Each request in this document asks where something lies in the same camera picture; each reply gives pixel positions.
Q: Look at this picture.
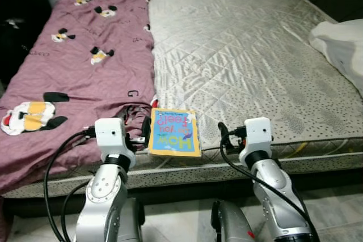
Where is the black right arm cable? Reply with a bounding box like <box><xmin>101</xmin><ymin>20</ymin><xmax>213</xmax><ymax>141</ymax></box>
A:
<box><xmin>218</xmin><ymin>139</ymin><xmax>319</xmax><ymax>238</ymax></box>

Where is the pink Mickey Mouse blanket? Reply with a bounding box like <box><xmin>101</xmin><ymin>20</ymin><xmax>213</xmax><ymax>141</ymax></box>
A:
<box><xmin>0</xmin><ymin>0</ymin><xmax>157</xmax><ymax>194</ymax></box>

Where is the dark bed frame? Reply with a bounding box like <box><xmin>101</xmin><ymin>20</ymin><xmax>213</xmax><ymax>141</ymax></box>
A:
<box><xmin>0</xmin><ymin>165</ymin><xmax>363</xmax><ymax>220</ymax></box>

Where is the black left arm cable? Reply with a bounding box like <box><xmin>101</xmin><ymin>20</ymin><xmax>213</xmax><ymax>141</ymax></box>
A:
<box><xmin>44</xmin><ymin>128</ymin><xmax>97</xmax><ymax>242</ymax></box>

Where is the robot leg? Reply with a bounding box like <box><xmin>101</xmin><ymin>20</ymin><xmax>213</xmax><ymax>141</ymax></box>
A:
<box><xmin>211</xmin><ymin>199</ymin><xmax>256</xmax><ymax>242</ymax></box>
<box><xmin>116</xmin><ymin>197</ymin><xmax>146</xmax><ymax>242</ymax></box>

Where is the beige quilted mattress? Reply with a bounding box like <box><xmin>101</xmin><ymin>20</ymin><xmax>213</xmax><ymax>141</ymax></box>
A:
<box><xmin>0</xmin><ymin>0</ymin><xmax>363</xmax><ymax>200</ymax></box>

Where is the colourful children's book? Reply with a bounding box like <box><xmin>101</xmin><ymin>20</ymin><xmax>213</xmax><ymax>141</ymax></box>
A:
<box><xmin>149</xmin><ymin>108</ymin><xmax>202</xmax><ymax>158</ymax></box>

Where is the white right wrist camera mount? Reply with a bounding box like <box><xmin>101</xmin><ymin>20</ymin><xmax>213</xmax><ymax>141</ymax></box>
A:
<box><xmin>238</xmin><ymin>117</ymin><xmax>275</xmax><ymax>161</ymax></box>

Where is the black bag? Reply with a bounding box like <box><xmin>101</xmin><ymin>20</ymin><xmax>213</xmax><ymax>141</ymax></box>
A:
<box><xmin>0</xmin><ymin>0</ymin><xmax>53</xmax><ymax>87</ymax></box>

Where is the robot right leg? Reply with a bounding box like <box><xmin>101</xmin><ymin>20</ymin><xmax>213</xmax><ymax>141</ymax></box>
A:
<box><xmin>211</xmin><ymin>199</ymin><xmax>256</xmax><ymax>242</ymax></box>

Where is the white pillow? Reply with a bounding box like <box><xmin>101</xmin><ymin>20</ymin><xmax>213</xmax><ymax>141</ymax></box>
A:
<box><xmin>309</xmin><ymin>18</ymin><xmax>363</xmax><ymax>95</ymax></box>

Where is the robot left leg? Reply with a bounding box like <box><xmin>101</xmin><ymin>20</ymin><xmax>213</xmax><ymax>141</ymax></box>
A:
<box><xmin>116</xmin><ymin>197</ymin><xmax>146</xmax><ymax>242</ymax></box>

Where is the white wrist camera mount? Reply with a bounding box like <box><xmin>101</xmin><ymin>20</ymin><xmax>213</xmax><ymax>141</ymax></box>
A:
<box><xmin>94</xmin><ymin>117</ymin><xmax>137</xmax><ymax>161</ymax></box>
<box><xmin>238</xmin><ymin>117</ymin><xmax>275</xmax><ymax>161</ymax></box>

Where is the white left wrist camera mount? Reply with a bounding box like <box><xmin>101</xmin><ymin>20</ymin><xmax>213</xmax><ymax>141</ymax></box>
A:
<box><xmin>94</xmin><ymin>117</ymin><xmax>137</xmax><ymax>161</ymax></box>

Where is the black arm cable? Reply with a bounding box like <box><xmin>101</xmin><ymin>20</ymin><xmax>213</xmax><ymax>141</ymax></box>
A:
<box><xmin>44</xmin><ymin>128</ymin><xmax>97</xmax><ymax>242</ymax></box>
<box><xmin>218</xmin><ymin>139</ymin><xmax>319</xmax><ymax>238</ymax></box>

